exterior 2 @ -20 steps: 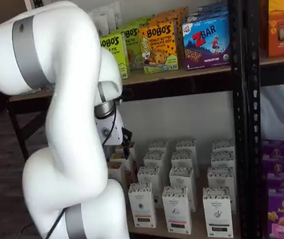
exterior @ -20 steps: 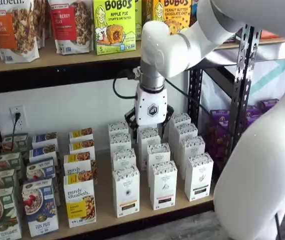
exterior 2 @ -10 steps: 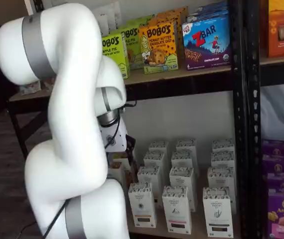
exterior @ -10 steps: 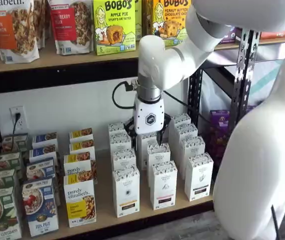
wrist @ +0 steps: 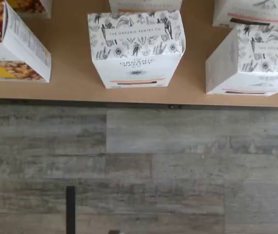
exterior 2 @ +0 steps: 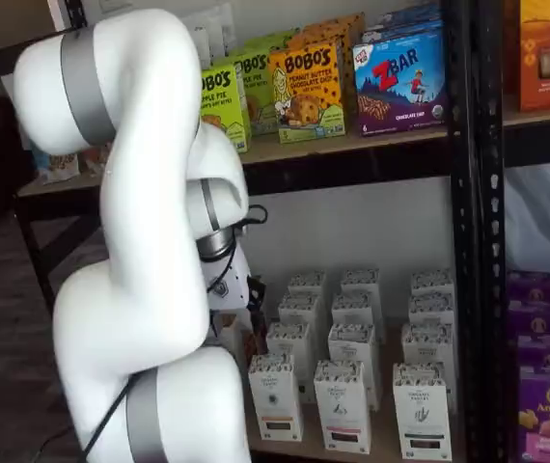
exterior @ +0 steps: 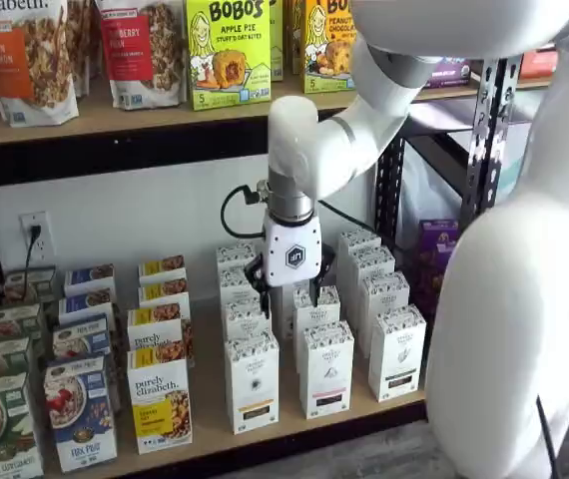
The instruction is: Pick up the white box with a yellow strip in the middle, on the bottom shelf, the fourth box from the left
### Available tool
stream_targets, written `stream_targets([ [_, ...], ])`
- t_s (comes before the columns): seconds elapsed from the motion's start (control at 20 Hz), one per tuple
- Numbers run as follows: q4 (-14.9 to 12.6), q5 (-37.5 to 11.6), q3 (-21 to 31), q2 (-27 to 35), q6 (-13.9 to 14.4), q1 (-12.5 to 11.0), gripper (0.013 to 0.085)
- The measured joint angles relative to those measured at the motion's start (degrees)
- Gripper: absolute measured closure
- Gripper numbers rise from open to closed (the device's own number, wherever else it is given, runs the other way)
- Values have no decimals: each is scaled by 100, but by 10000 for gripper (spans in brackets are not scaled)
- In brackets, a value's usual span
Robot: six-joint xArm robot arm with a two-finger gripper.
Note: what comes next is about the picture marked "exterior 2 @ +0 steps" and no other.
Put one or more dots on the green Bobo's apple pie box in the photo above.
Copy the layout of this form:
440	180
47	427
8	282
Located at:
255	87
222	111

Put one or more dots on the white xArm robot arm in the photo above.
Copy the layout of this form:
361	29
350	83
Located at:
149	144

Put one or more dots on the white yellow Purely Elizabeth box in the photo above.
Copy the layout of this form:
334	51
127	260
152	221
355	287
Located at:
227	333

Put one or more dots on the white tea box pink strip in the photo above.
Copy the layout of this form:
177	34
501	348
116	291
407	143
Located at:
354	304
352	340
342	410
359	280

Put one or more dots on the yellow Bobo's peanut butter box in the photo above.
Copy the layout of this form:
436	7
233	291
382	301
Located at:
306	91
342	31

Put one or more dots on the white granola bag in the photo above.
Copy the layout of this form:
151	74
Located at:
58	164

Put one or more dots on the white plastic sheet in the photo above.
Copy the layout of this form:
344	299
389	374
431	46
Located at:
540	217

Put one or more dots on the black metal shelf rack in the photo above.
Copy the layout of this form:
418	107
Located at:
483	144
352	164

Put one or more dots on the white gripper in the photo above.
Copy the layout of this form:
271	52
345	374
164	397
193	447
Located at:
229	284

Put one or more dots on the blue purple Zbar box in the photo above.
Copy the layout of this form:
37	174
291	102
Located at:
400	87
400	21

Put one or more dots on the white tea box black strip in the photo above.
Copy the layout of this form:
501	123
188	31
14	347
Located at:
429	306
427	342
431	282
420	415

